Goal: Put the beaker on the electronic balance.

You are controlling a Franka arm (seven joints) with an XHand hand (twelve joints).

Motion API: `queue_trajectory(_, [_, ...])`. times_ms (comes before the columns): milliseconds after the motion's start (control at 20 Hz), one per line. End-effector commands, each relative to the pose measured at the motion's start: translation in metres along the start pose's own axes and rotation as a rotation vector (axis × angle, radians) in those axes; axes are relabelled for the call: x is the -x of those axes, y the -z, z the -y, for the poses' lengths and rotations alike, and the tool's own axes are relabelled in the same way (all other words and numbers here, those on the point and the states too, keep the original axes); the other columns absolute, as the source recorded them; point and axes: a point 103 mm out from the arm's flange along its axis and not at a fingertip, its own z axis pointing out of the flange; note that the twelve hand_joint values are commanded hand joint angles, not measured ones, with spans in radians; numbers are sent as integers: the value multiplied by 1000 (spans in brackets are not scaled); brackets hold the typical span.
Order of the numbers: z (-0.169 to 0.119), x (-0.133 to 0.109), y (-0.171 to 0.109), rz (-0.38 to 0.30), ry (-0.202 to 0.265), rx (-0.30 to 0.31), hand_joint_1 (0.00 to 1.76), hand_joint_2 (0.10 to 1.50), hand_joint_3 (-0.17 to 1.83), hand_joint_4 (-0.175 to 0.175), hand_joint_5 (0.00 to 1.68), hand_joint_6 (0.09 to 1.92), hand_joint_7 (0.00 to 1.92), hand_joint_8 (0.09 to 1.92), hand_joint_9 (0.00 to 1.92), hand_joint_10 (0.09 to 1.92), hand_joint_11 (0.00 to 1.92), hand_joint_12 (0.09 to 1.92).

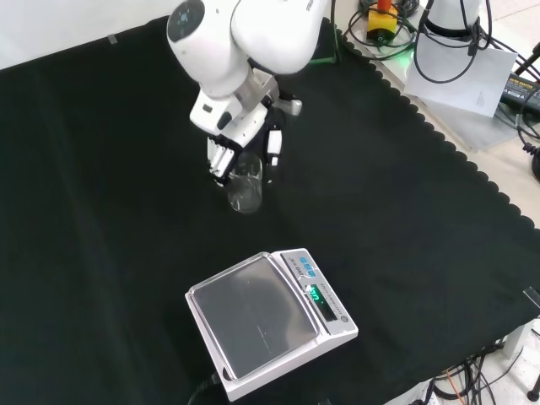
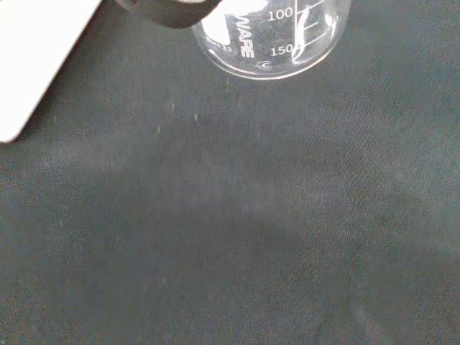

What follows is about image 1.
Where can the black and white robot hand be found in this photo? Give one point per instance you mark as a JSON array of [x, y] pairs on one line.
[[249, 139]]

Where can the clear glass beaker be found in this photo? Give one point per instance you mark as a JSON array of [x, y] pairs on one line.
[[246, 185]]

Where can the white electronic balance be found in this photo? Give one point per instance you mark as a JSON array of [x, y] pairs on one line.
[[270, 316]]

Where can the black table cloth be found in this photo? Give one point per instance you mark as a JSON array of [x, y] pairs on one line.
[[211, 236]]

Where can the yellow stop button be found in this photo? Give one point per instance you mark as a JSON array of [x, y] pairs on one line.
[[381, 21]]

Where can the white paper sheet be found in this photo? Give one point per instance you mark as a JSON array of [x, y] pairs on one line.
[[462, 80]]

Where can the black power adapter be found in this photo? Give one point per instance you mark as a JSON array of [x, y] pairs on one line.
[[521, 95]]

